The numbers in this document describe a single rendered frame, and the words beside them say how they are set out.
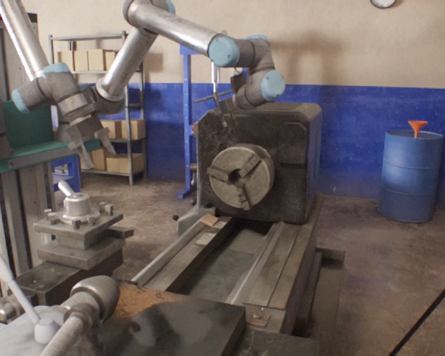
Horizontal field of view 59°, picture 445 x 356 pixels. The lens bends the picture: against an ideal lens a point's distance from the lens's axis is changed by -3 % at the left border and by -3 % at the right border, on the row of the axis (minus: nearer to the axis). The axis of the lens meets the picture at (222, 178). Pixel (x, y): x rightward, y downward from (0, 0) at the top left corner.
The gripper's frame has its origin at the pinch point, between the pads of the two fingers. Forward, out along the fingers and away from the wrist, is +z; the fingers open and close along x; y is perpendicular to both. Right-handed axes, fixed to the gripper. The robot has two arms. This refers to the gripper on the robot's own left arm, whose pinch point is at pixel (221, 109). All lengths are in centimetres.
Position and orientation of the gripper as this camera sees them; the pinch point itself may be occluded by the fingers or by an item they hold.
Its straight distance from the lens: 162.1
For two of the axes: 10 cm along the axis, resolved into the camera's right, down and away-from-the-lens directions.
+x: 7.7, -3.4, 5.4
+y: 3.4, 9.3, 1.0
